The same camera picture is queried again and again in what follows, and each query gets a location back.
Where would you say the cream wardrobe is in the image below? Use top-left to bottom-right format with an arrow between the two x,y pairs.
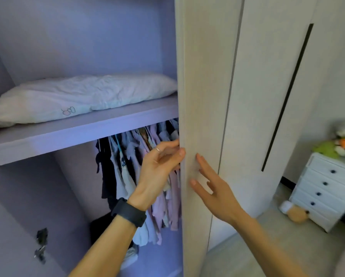
0,0 -> 345,277

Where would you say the metal door hinge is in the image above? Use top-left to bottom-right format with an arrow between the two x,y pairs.
33,227 -> 49,264

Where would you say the person's right forearm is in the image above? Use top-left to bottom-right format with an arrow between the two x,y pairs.
231,213 -> 309,277

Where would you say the white striped bag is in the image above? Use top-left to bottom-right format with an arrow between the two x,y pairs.
120,246 -> 139,270

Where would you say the long black door handle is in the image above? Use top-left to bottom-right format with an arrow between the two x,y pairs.
261,23 -> 315,173

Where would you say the black bag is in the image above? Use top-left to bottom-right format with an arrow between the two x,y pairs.
90,212 -> 138,257

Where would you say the person's left hand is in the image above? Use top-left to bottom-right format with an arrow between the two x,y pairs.
127,138 -> 186,212

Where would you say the row of hanging clothes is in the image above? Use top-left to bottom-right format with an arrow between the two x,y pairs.
96,118 -> 182,247

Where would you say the white drawer chest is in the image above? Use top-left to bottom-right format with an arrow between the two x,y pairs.
289,152 -> 345,234

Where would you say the green plush toy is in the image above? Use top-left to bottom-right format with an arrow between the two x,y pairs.
312,140 -> 340,159

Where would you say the orange plush toy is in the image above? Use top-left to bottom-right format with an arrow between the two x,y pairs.
278,200 -> 310,224

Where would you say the black smartwatch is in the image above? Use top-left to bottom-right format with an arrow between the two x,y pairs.
111,197 -> 147,228

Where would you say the white strawberry patch pillow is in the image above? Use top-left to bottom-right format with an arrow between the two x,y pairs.
0,73 -> 178,133

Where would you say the person's right hand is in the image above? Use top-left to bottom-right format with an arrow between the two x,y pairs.
189,153 -> 248,228

